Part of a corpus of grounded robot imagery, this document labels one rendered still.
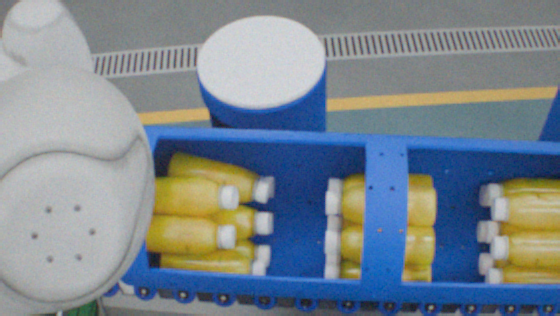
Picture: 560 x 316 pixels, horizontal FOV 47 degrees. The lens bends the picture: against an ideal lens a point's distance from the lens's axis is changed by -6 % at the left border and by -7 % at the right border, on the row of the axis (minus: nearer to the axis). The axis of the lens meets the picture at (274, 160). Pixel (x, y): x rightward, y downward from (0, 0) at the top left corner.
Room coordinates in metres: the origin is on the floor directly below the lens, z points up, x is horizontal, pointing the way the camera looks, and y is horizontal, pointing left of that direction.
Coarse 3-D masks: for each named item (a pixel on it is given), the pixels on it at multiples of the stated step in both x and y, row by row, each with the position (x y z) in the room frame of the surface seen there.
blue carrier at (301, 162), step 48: (192, 144) 0.78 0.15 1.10; (240, 144) 0.76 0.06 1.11; (288, 144) 0.74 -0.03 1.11; (336, 144) 0.66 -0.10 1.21; (384, 144) 0.64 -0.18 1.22; (432, 144) 0.64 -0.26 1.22; (480, 144) 0.63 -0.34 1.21; (528, 144) 0.62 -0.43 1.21; (288, 192) 0.71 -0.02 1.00; (384, 192) 0.55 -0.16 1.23; (144, 240) 0.54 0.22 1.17; (288, 240) 0.63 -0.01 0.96; (384, 240) 0.49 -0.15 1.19; (192, 288) 0.50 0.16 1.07; (240, 288) 0.48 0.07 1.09; (288, 288) 0.47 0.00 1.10; (336, 288) 0.46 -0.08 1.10; (384, 288) 0.44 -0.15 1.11; (432, 288) 0.43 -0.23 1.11; (480, 288) 0.42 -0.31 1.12; (528, 288) 0.41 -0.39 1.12
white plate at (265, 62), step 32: (224, 32) 1.14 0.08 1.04; (256, 32) 1.13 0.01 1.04; (288, 32) 1.12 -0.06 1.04; (224, 64) 1.04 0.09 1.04; (256, 64) 1.03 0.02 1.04; (288, 64) 1.02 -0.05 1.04; (320, 64) 1.01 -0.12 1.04; (224, 96) 0.94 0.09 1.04; (256, 96) 0.93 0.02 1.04; (288, 96) 0.93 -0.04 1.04
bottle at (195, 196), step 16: (160, 176) 0.68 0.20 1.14; (176, 176) 0.68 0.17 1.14; (160, 192) 0.64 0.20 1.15; (176, 192) 0.64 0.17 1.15; (192, 192) 0.63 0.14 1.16; (208, 192) 0.63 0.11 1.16; (160, 208) 0.62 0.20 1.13; (176, 208) 0.62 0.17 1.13; (192, 208) 0.61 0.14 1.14; (208, 208) 0.61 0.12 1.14
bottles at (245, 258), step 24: (480, 192) 0.65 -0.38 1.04; (216, 216) 0.62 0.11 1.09; (240, 216) 0.62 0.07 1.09; (264, 216) 0.62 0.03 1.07; (336, 216) 0.61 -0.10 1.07; (240, 240) 0.60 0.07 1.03; (480, 240) 0.57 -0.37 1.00; (168, 264) 0.55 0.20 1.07; (192, 264) 0.54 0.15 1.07; (216, 264) 0.54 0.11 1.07; (240, 264) 0.54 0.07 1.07; (264, 264) 0.54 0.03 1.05; (336, 264) 0.55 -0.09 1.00; (360, 264) 0.51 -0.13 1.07; (480, 264) 0.52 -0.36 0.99; (504, 264) 0.50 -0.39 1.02
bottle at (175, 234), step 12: (156, 216) 0.61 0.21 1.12; (168, 216) 0.61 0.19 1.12; (180, 216) 0.61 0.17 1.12; (192, 216) 0.61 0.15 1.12; (156, 228) 0.59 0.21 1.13; (168, 228) 0.58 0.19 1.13; (180, 228) 0.58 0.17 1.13; (192, 228) 0.58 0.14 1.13; (204, 228) 0.58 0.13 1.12; (216, 228) 0.58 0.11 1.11; (156, 240) 0.57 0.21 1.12; (168, 240) 0.57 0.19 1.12; (180, 240) 0.56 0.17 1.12; (192, 240) 0.56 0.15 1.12; (204, 240) 0.56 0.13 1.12; (216, 240) 0.56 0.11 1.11; (156, 252) 0.56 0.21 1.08; (168, 252) 0.56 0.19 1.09; (180, 252) 0.56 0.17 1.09; (192, 252) 0.55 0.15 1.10; (204, 252) 0.55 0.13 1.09
